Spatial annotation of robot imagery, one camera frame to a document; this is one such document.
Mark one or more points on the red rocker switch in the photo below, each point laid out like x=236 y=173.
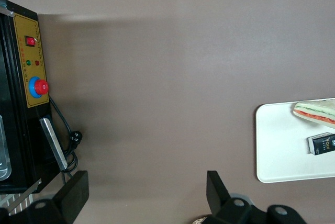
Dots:
x=31 y=41

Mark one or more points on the black box gold print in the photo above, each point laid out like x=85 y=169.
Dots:
x=323 y=144

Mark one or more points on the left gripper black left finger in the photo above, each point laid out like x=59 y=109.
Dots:
x=76 y=192

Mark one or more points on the light wicker basket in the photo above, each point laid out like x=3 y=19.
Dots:
x=200 y=221

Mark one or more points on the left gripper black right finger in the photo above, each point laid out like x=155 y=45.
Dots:
x=217 y=197

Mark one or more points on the red emergency stop button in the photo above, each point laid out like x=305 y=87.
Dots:
x=39 y=87

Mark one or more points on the beige plastic serving tray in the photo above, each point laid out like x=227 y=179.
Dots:
x=277 y=143

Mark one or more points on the black machine yellow panel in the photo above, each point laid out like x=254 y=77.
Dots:
x=15 y=90

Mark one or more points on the wrapped triangle sandwich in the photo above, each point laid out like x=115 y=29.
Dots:
x=318 y=112

